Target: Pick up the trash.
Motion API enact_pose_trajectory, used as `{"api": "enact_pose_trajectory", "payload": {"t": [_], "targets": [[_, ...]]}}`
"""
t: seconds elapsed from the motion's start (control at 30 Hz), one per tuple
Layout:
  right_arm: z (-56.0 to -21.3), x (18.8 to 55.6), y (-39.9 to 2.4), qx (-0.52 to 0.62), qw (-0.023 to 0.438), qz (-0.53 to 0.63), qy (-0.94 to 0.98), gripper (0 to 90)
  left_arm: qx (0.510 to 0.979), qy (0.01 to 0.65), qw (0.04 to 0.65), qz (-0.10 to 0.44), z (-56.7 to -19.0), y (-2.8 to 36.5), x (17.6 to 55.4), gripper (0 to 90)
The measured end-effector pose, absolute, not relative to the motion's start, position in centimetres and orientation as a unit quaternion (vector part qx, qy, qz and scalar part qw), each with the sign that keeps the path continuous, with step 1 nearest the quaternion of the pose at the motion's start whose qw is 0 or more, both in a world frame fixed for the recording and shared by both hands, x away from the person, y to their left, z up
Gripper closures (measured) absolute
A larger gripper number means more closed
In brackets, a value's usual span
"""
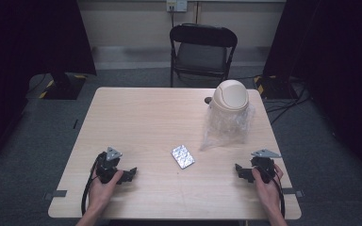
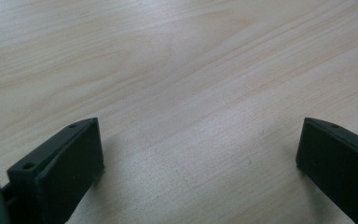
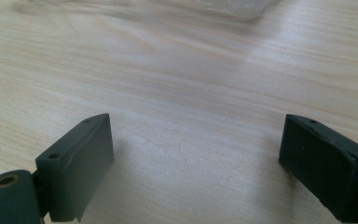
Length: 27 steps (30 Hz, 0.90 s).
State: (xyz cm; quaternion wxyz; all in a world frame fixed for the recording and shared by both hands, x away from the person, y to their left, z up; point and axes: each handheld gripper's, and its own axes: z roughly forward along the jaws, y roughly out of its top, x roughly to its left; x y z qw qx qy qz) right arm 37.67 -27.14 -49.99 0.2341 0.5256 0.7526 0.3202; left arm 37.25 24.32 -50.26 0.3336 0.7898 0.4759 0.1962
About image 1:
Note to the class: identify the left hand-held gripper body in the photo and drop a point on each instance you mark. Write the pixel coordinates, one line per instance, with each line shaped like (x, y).
(108, 166)

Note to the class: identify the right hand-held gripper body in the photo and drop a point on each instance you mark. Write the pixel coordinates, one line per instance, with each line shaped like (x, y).
(264, 164)

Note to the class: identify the person's right hand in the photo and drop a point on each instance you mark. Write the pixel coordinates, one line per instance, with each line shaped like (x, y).
(267, 193)

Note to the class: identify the person's left hand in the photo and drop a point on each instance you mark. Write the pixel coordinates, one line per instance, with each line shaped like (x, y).
(102, 191)

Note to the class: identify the grey tape strip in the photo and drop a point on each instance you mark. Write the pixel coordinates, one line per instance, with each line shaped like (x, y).
(58, 194)
(295, 192)

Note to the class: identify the clear plastic bin bag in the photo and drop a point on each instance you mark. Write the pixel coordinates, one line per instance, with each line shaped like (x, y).
(227, 127)

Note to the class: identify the silver foil blister pack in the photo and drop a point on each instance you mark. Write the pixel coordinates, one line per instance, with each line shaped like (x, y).
(182, 156)

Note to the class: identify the beige swing-lid trash bin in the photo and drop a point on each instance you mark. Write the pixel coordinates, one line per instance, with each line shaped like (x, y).
(231, 95)

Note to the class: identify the small dark round object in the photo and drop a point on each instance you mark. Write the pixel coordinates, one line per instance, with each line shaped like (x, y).
(208, 100)

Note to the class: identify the black stand base striped tape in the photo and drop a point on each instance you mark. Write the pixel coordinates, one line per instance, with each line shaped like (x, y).
(271, 88)
(63, 86)

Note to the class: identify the dark curtain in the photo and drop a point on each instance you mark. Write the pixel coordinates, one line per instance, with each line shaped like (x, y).
(336, 69)
(19, 62)

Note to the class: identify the black folding chair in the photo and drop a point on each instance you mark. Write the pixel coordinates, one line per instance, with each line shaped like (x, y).
(202, 53)

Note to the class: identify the white wall socket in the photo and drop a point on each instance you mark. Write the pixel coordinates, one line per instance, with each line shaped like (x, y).
(176, 5)

